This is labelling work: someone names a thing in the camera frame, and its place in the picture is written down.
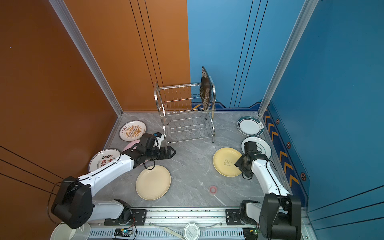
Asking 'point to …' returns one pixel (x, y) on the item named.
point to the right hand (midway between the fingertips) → (238, 166)
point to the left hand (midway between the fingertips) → (171, 151)
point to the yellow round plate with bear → (224, 162)
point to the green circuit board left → (123, 232)
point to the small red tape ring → (213, 189)
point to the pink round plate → (130, 144)
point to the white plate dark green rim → (250, 126)
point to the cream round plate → (151, 184)
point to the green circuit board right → (250, 233)
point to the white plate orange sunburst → (132, 130)
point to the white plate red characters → (103, 158)
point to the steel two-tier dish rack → (183, 118)
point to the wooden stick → (175, 234)
